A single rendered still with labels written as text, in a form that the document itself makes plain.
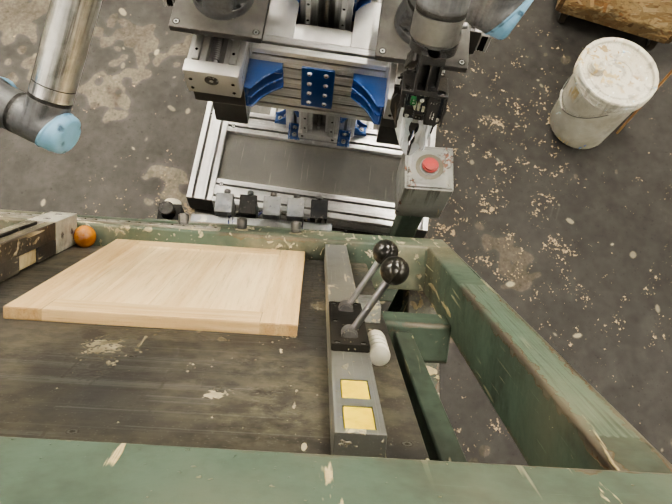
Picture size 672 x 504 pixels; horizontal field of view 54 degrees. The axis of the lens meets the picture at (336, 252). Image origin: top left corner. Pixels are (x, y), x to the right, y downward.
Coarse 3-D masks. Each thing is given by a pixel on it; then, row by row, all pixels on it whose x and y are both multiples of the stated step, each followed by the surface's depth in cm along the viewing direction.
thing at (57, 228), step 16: (16, 224) 134; (32, 224) 137; (48, 224) 136; (64, 224) 144; (0, 240) 118; (16, 240) 122; (32, 240) 129; (48, 240) 137; (64, 240) 145; (0, 256) 116; (16, 256) 122; (48, 256) 137; (0, 272) 116; (16, 272) 123
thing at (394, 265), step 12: (384, 264) 85; (396, 264) 84; (384, 276) 85; (396, 276) 84; (384, 288) 86; (372, 300) 86; (360, 312) 87; (348, 324) 88; (360, 324) 87; (348, 336) 86
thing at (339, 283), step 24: (336, 264) 134; (336, 288) 115; (336, 360) 80; (360, 360) 81; (336, 384) 73; (336, 408) 67; (336, 432) 62; (360, 432) 62; (384, 432) 63; (384, 456) 63
